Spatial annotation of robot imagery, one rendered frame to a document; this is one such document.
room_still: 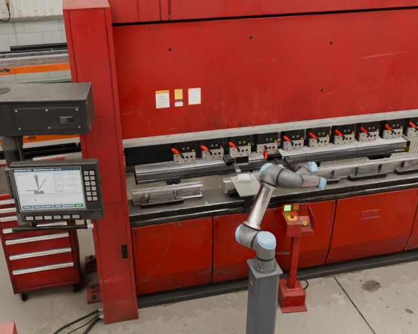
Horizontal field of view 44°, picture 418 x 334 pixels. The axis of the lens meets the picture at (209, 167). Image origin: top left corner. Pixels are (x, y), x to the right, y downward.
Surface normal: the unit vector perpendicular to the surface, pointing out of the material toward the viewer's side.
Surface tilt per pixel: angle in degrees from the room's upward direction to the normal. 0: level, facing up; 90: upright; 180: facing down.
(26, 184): 90
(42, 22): 90
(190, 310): 0
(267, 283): 90
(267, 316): 90
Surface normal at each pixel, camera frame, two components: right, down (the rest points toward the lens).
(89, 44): 0.24, 0.47
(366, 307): 0.00, -0.88
